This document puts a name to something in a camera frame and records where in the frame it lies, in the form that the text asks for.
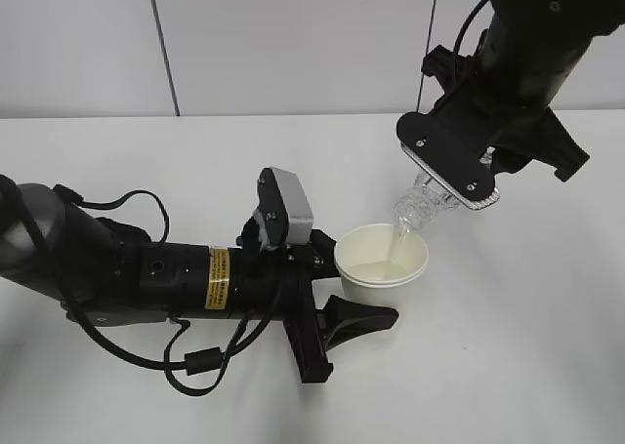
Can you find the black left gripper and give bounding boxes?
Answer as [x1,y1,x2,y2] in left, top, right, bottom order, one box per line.
[236,220,397,383]

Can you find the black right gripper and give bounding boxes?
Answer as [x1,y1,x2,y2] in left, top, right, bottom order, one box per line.
[422,43,590,182]

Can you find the white paper cup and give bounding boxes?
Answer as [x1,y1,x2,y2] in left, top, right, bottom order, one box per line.
[334,223,430,311]

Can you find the clear water bottle green label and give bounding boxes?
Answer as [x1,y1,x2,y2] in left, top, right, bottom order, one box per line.
[389,145,500,262]

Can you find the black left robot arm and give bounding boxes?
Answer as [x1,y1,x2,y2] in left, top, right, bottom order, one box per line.
[1,167,398,396]

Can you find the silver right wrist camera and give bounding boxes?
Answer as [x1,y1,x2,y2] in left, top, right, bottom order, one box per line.
[396,112,500,211]

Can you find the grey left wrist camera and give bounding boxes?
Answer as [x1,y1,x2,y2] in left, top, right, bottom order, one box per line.
[253,167,313,250]

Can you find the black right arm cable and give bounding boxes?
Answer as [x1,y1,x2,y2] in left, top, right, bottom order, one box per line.
[451,0,492,58]

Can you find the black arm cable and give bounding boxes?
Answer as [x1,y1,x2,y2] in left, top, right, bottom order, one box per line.
[0,173,284,396]
[451,0,492,58]

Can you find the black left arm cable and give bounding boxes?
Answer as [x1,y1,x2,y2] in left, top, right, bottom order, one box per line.
[0,173,284,396]

